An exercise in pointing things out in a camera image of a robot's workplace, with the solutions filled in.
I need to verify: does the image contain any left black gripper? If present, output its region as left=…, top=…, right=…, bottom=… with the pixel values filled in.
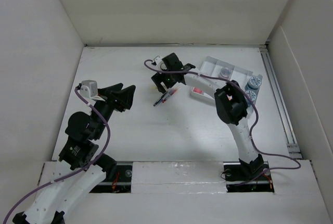
left=92, top=82, right=135, bottom=139

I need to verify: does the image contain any pink capped marker tube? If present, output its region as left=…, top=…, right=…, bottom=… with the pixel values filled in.
left=193, top=88, right=204, bottom=94

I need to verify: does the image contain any white compartment tray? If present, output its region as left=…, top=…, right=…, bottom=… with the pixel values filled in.
left=190, top=56, right=263, bottom=118

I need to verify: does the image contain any clear paperclip jar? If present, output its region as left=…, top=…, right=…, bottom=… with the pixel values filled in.
left=219, top=67, right=232, bottom=80

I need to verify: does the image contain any blue round jar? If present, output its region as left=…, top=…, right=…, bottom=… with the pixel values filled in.
left=245, top=90, right=257, bottom=105
left=246, top=76, right=262, bottom=90

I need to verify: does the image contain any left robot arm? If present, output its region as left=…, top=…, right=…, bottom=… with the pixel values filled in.
left=12, top=80, right=136, bottom=223

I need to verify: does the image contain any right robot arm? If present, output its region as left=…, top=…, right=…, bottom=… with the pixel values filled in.
left=150, top=53, right=264, bottom=185

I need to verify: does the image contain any black gel pen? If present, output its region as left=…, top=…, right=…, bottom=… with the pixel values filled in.
left=153, top=95, right=166, bottom=107

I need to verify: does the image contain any red gel pen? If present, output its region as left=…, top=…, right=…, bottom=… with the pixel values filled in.
left=162, top=87, right=180, bottom=103

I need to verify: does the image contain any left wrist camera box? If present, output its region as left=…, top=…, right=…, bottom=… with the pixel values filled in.
left=79, top=80, right=98, bottom=98

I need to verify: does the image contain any front mounting rail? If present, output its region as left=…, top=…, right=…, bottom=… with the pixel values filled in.
left=93, top=161, right=274, bottom=194

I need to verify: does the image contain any aluminium rail right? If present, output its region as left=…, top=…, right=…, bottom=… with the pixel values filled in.
left=259, top=45, right=303, bottom=160

